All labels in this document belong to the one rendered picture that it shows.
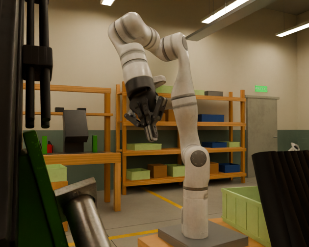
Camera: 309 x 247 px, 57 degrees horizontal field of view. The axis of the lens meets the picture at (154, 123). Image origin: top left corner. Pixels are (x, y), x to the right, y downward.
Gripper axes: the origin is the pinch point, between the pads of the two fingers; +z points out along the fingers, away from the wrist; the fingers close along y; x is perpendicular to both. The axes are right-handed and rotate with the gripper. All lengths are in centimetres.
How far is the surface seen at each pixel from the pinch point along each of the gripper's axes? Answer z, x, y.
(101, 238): 20.0, -37.7, 15.6
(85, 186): 15.0, -37.8, 14.6
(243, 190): 17, 100, -14
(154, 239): 27, 38, -33
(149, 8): -420, 429, -192
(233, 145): -94, 595, -159
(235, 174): -30, 597, -175
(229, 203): 22, 86, -18
